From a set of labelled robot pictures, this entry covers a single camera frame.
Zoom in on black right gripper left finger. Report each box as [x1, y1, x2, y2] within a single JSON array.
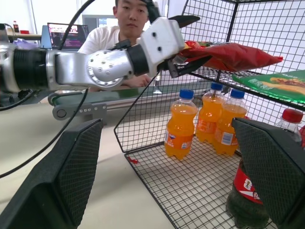
[[0, 118, 104, 229]]

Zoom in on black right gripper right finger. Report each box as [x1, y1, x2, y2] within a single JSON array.
[[231, 117, 305, 229]]

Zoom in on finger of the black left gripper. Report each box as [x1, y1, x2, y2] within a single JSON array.
[[167, 15, 201, 29], [167, 56, 213, 79]]

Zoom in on red snack bag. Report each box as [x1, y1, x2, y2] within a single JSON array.
[[176, 41, 284, 72]]

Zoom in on green conveyor belt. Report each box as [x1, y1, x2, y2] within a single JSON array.
[[47, 81, 212, 125]]

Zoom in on orange green snack bag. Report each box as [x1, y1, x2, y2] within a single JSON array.
[[183, 40, 231, 50]]

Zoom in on red packet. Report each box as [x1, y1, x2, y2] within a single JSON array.
[[298, 125, 305, 149]]

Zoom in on cola bottle red cap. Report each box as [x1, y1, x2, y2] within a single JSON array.
[[225, 108, 304, 229]]

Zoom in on orange soda bottle blue cap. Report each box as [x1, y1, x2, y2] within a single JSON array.
[[195, 82, 226, 144], [164, 89, 198, 161], [213, 88, 248, 156]]

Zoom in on man in white shirt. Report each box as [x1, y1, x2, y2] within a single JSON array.
[[77, 0, 173, 88]]

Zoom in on open laptop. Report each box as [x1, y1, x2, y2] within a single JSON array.
[[47, 22, 90, 51]]

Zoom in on purple plastic bag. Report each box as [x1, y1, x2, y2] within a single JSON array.
[[12, 38, 39, 50]]

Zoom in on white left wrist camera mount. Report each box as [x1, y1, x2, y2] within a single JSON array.
[[136, 16, 185, 74]]

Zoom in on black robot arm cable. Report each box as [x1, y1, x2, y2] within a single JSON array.
[[0, 0, 96, 178]]

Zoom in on black wire rack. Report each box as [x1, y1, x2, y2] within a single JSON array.
[[113, 0, 305, 229]]

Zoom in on black cable bundle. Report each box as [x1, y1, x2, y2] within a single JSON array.
[[0, 88, 35, 112]]

